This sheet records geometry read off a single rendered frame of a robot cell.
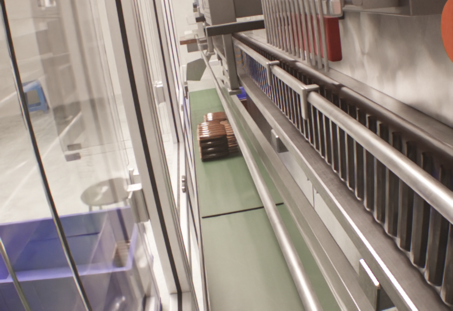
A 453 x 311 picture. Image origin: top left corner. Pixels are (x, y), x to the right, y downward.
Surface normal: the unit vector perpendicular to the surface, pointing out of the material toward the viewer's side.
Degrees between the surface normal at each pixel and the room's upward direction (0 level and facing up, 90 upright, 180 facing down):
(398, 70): 90
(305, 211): 55
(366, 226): 0
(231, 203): 2
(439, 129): 0
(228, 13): 90
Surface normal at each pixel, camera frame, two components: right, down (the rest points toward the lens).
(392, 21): -0.99, 0.17
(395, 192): -0.47, 0.34
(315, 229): -0.89, -0.41
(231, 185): -0.14, -0.95
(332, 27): 0.09, 0.30
